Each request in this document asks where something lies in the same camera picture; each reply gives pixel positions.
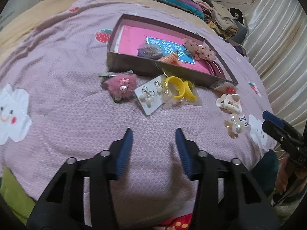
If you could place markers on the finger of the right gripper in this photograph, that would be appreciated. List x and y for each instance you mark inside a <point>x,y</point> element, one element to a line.
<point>268,116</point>
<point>286,135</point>

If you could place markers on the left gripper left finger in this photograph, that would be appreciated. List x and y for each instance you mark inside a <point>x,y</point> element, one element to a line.
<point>61,205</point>

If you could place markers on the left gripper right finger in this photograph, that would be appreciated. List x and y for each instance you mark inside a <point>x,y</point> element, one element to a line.
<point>228,196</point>

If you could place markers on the pearl clear claw clip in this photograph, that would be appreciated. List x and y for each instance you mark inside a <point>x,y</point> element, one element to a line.
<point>235,125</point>

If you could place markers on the white pink claw clip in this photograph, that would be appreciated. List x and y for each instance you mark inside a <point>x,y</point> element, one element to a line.
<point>230,103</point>

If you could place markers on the red bow clip packaged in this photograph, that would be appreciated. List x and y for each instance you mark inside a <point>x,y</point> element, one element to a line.
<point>224,87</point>

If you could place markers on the yellow rings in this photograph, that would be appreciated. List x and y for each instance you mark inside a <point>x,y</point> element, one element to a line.
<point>179,89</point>

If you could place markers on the pearl earrings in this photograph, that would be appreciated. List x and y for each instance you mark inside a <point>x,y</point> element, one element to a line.
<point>149,95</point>

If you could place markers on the pink fluffy hair clip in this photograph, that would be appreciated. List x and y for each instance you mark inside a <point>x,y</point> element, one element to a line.
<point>120,86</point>

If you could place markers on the person's right hand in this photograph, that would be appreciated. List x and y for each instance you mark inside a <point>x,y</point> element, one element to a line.
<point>282,178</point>

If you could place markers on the maroon rectangular hair clip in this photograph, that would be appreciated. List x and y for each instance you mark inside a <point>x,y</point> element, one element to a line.
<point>216,69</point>

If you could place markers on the bag of clothes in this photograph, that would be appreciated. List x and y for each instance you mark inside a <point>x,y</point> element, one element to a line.
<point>239,48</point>

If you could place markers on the cream striped curtain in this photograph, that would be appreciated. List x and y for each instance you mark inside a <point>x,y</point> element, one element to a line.
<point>276,47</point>

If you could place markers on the beige dotted bow scrunchie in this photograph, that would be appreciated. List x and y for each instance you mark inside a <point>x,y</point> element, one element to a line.
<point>199,51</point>

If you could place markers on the pile of clothes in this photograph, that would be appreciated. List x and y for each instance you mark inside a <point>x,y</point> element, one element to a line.
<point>226,23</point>

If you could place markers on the purple strawberry quilt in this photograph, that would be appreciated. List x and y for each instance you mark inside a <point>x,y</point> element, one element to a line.
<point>54,108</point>

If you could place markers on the small dark comb clip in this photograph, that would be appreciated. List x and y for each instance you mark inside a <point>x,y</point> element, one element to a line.
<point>150,51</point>

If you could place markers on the striped purple teal pillow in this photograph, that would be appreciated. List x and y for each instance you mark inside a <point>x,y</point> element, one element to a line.
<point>187,6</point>

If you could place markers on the dark cardboard tray box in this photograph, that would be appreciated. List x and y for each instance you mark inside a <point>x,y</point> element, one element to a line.
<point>117,62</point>

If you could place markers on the pink book blue label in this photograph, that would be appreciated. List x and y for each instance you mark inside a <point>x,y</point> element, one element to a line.
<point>131,37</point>

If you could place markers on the tan bed sheet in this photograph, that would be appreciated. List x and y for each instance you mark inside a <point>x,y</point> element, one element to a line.
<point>21,26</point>

